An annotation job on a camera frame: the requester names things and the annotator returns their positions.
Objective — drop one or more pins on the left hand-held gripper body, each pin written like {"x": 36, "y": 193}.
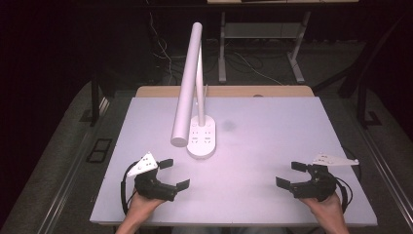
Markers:
{"x": 152, "y": 187}

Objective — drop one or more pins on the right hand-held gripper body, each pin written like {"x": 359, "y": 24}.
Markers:
{"x": 319, "y": 183}

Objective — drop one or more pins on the person's left hand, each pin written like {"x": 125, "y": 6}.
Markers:
{"x": 141, "y": 206}

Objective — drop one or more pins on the person's right hand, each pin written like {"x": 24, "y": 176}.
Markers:
{"x": 329, "y": 209}

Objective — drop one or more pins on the white desk lamp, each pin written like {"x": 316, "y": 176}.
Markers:
{"x": 187, "y": 84}

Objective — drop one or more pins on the black metal stand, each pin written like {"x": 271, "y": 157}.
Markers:
{"x": 94, "y": 100}
{"x": 363, "y": 104}

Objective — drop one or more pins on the black floor frame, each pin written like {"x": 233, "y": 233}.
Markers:
{"x": 99, "y": 150}

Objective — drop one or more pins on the grey metal table frame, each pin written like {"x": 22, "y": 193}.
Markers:
{"x": 259, "y": 31}

